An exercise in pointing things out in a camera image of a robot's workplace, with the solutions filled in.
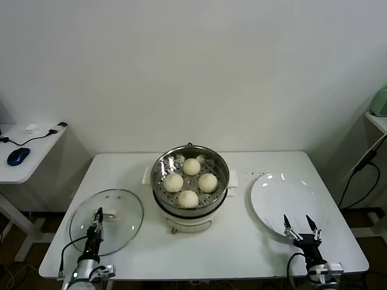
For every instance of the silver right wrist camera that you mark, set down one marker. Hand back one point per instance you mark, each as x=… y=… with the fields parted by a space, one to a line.
x=334 y=268

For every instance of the white side desk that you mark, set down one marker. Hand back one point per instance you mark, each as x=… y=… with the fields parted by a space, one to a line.
x=36 y=157

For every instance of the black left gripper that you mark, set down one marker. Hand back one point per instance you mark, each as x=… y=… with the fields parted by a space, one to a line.
x=93 y=241

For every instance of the blue computer mouse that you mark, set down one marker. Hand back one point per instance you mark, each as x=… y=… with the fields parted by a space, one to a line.
x=18 y=156

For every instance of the cream electric cooker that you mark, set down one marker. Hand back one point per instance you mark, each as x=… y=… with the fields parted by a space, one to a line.
x=189 y=225

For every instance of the stainless steel steamer basket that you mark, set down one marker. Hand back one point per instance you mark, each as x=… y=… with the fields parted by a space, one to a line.
x=160 y=172

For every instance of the white round plate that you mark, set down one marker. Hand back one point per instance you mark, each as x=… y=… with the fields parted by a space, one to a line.
x=284 y=199

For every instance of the white shelf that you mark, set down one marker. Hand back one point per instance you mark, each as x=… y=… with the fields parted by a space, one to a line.
x=378 y=121

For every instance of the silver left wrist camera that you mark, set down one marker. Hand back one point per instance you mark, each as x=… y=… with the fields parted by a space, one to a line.
x=105 y=269

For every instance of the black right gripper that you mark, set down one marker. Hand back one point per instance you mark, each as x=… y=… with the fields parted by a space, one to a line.
x=311 y=246

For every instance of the pale green appliance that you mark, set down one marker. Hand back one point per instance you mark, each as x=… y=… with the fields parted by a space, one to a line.
x=380 y=102

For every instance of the small white object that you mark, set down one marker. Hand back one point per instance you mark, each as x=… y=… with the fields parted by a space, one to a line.
x=32 y=128

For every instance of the round glass lid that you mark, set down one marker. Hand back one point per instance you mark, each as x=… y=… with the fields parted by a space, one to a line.
x=127 y=217

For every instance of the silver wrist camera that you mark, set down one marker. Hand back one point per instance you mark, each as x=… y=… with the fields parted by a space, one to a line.
x=334 y=268
x=105 y=269

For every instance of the white steamed baozi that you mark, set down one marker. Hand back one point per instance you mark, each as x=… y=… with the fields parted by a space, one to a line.
x=208 y=182
x=188 y=198
x=173 y=182
x=192 y=166

